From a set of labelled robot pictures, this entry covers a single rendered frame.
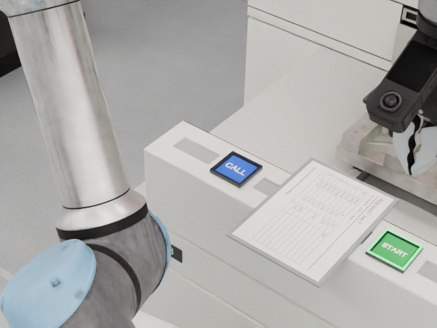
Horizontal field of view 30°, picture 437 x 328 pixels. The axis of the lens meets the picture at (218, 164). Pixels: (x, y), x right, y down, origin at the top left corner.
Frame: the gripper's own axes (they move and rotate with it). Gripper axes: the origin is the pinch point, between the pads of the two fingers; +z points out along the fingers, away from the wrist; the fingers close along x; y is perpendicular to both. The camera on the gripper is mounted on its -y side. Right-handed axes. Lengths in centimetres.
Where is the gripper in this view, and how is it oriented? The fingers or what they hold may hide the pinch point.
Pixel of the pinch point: (410, 169)
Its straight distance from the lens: 100.0
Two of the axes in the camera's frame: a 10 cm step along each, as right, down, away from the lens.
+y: 6.2, -5.0, 6.1
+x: -7.9, -4.1, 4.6
